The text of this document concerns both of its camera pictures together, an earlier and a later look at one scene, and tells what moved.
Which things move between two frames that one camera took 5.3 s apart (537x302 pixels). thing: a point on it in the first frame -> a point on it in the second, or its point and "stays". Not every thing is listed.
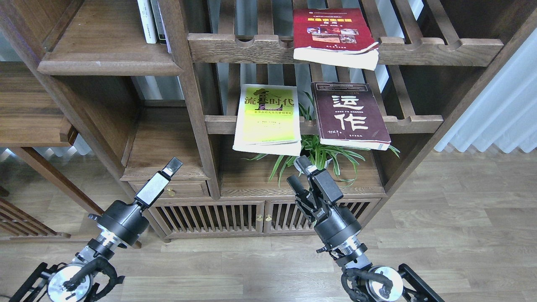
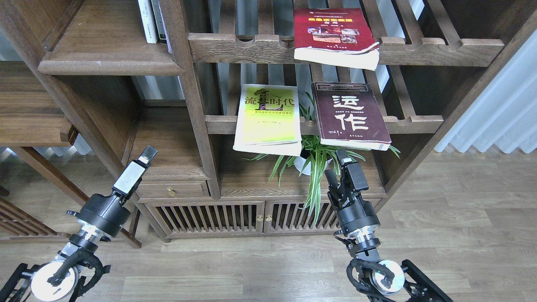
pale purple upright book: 164,31 stays
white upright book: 147,21 stays
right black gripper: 342,226 -> 353,213
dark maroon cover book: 348,115 stays
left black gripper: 124,222 -> 107,214
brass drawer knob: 170,191 stays
